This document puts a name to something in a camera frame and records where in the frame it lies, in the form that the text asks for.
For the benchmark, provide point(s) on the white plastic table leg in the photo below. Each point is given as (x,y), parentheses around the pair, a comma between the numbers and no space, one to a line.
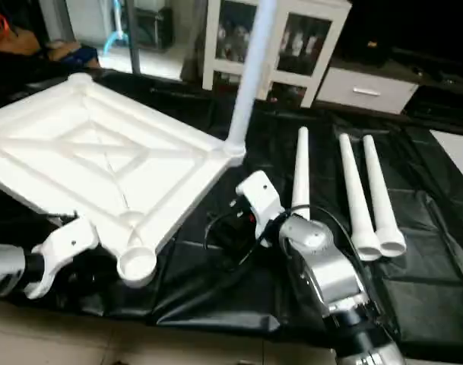
(385,205)
(360,205)
(301,175)
(250,76)

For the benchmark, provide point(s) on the white sheet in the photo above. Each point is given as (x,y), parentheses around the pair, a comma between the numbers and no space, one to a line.
(455,156)

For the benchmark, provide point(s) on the black work mat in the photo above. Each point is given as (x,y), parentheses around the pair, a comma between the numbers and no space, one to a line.
(231,281)

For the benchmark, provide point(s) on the grey metal pole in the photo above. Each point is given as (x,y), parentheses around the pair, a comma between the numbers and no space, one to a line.
(132,34)

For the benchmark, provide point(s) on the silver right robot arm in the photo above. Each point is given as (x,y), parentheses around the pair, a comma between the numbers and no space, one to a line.
(330,281)

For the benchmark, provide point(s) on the white low drawer unit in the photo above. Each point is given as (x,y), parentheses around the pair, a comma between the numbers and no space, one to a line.
(364,90)

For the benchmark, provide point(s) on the white glass-door cabinet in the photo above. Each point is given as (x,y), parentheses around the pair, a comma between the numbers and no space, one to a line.
(307,46)

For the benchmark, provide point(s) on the white plastic table top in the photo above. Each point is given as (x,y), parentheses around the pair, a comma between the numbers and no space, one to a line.
(102,160)

